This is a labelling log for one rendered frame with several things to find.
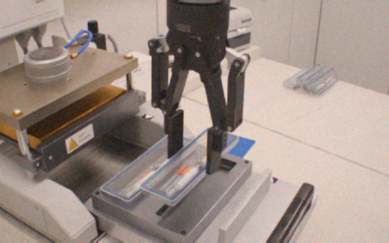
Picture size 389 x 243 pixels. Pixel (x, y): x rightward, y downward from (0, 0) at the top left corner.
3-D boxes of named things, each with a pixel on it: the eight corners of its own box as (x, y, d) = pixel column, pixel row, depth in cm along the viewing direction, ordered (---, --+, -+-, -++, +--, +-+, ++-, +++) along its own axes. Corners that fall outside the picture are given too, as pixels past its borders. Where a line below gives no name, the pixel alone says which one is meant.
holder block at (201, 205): (92, 206, 60) (90, 193, 59) (168, 145, 75) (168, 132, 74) (186, 251, 53) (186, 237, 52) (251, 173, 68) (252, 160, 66)
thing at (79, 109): (-16, 131, 70) (-29, 83, 65) (72, 85, 86) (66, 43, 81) (45, 161, 62) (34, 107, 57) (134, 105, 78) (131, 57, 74)
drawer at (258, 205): (83, 224, 62) (75, 185, 59) (164, 157, 79) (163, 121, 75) (258, 310, 49) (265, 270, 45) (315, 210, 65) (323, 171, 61)
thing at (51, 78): (-50, 128, 70) (-69, 63, 64) (69, 70, 93) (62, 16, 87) (30, 172, 59) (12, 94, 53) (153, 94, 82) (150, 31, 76)
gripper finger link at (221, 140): (220, 112, 54) (241, 118, 53) (218, 145, 56) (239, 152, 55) (214, 117, 53) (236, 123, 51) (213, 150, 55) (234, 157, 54)
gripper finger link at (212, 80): (207, 41, 52) (217, 40, 51) (225, 122, 56) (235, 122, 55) (190, 51, 49) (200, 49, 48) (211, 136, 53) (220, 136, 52)
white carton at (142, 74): (83, 89, 138) (81, 68, 134) (135, 68, 152) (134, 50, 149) (105, 99, 130) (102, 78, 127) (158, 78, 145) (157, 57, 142)
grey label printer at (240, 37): (180, 44, 176) (179, 5, 168) (212, 35, 188) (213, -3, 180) (222, 59, 160) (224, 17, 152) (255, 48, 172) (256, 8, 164)
